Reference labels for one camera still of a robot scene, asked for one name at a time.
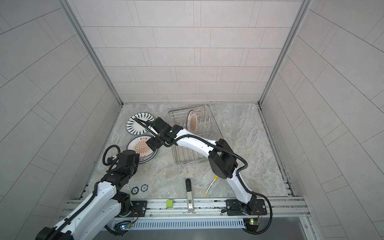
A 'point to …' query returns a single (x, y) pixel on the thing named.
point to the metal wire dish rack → (199, 120)
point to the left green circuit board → (125, 226)
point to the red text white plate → (191, 121)
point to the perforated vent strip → (181, 223)
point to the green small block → (169, 203)
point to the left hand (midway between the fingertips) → (143, 151)
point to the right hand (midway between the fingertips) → (153, 141)
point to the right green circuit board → (253, 223)
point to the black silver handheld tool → (190, 199)
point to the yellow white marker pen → (216, 177)
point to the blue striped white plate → (135, 128)
